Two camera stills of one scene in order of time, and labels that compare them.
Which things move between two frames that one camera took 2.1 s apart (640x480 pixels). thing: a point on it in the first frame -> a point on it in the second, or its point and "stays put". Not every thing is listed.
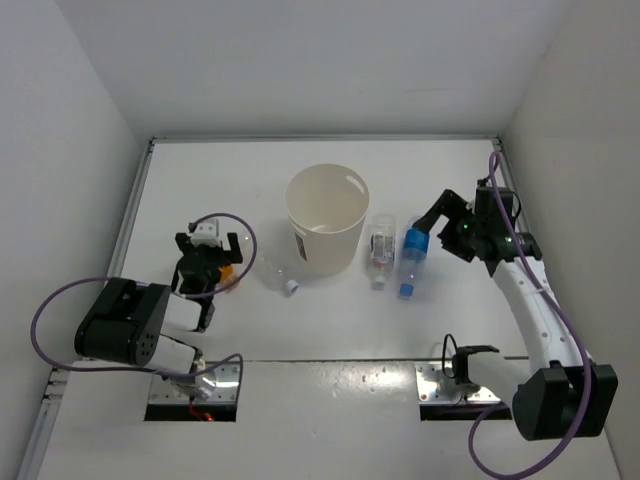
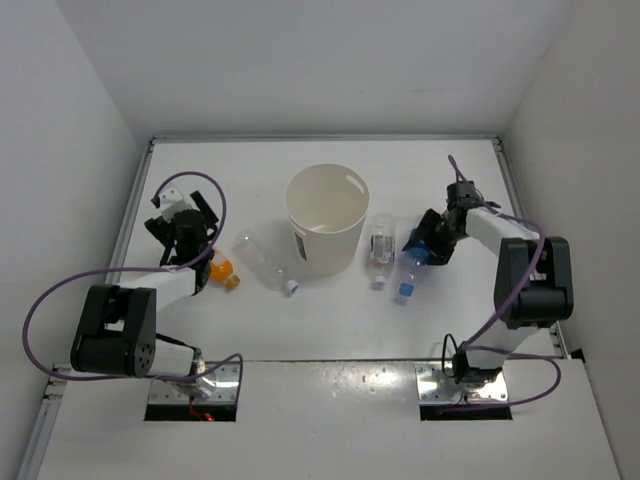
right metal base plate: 436,384 stays put
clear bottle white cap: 382,249 stays put
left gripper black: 233,254 -> 161,229
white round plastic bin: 327,204 stays put
